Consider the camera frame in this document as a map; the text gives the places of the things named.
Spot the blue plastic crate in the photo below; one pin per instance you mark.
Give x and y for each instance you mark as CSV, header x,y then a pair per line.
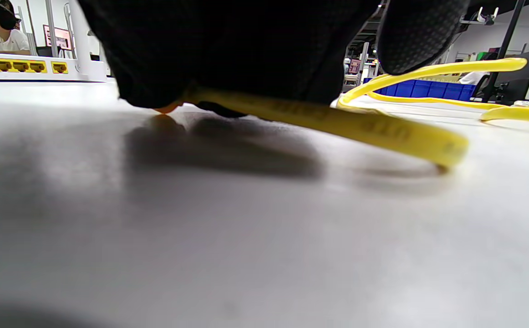
x,y
428,89

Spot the pink screen monitor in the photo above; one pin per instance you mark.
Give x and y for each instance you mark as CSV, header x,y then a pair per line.
x,y
58,37

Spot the white router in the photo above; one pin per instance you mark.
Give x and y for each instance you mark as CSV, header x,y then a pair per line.
x,y
87,73

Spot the person's right hand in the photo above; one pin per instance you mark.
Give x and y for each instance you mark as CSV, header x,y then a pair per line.
x,y
246,45

